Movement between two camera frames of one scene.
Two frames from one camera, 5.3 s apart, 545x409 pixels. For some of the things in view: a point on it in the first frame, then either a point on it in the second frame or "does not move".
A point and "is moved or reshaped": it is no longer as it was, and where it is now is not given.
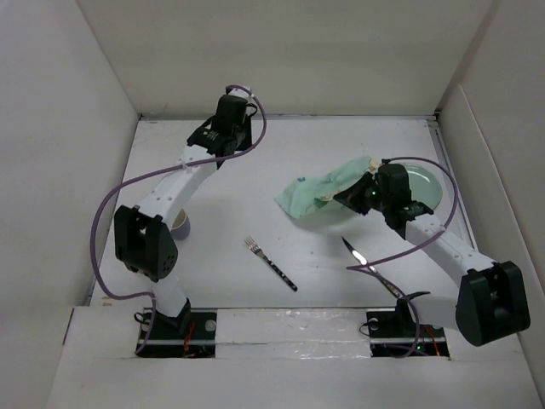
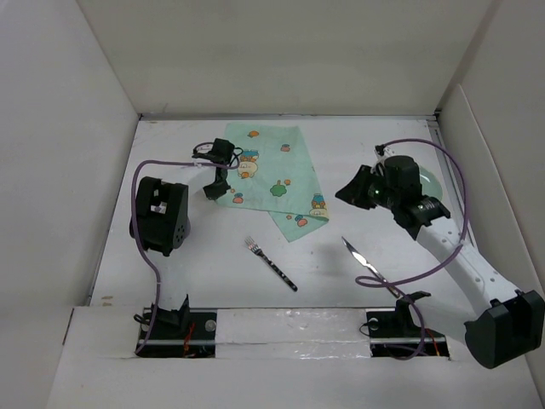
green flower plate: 425,187 does not move
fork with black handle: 259,252 does not move
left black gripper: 248,142 → 215,193
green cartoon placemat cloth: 307,194 is moved or reshaped
